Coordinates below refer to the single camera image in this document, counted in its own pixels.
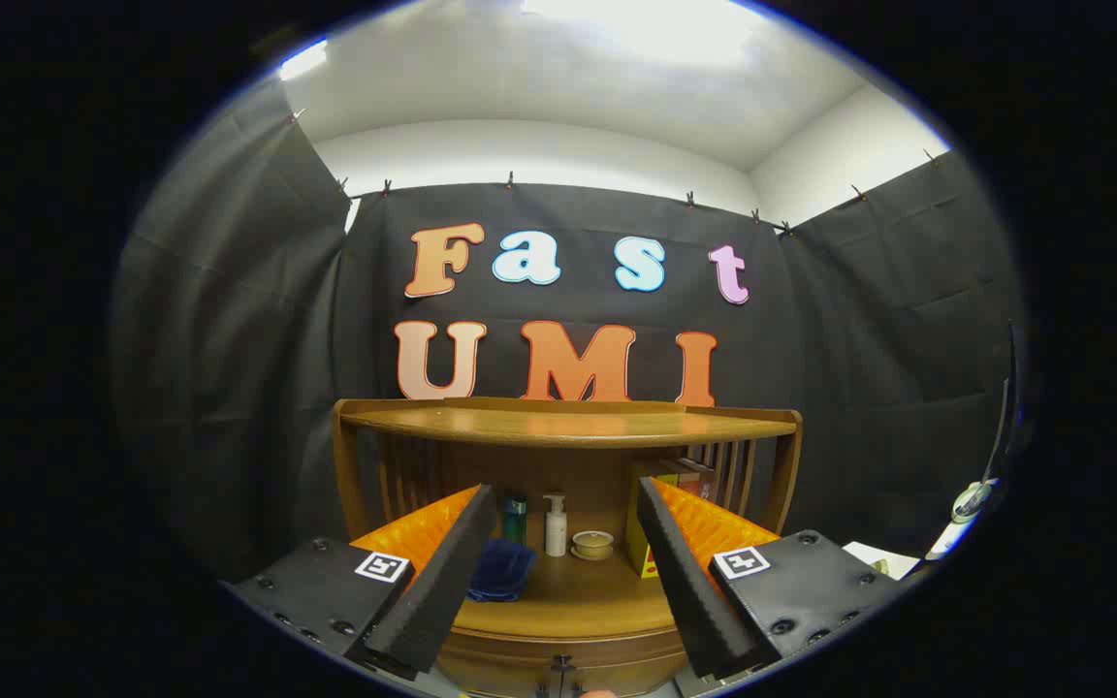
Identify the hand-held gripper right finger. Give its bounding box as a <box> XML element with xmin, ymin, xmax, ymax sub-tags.
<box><xmin>636</xmin><ymin>475</ymin><xmax>909</xmax><ymax>682</ymax></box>

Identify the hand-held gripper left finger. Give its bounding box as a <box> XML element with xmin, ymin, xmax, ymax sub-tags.
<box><xmin>229</xmin><ymin>483</ymin><xmax>499</xmax><ymax>682</ymax></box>

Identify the wooden drawer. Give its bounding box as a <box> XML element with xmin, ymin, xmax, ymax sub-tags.
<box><xmin>434</xmin><ymin>628</ymin><xmax>693</xmax><ymax>697</ymax></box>

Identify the wooden countertop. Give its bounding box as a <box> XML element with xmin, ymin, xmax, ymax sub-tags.
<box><xmin>452</xmin><ymin>543</ymin><xmax>690</xmax><ymax>641</ymax></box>

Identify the wooden cabinet with slatted hutch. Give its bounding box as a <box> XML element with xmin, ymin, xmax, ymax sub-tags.
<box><xmin>331</xmin><ymin>396</ymin><xmax>804</xmax><ymax>698</ymax></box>

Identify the blue folded towel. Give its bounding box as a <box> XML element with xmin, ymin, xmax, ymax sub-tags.
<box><xmin>466</xmin><ymin>538</ymin><xmax>537</xmax><ymax>604</ymax></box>

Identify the thick yellow book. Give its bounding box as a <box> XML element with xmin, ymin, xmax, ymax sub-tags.
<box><xmin>624</xmin><ymin>463</ymin><xmax>681</xmax><ymax>580</ymax></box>

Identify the white pump bottle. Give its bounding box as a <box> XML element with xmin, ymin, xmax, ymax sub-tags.
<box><xmin>543</xmin><ymin>493</ymin><xmax>569</xmax><ymax>558</ymax></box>

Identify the white side table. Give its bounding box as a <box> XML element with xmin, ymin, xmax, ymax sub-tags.
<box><xmin>840</xmin><ymin>538</ymin><xmax>923</xmax><ymax>583</ymax></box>

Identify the black backdrop cloth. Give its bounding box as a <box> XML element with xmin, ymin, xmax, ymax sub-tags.
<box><xmin>112</xmin><ymin>78</ymin><xmax>1030</xmax><ymax>583</ymax></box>

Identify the white round device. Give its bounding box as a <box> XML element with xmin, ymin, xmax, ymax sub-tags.
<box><xmin>951</xmin><ymin>478</ymin><xmax>998</xmax><ymax>524</ymax></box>

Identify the ceiling light panel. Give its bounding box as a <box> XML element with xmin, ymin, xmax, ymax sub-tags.
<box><xmin>277</xmin><ymin>39</ymin><xmax>330</xmax><ymax>83</ymax></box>

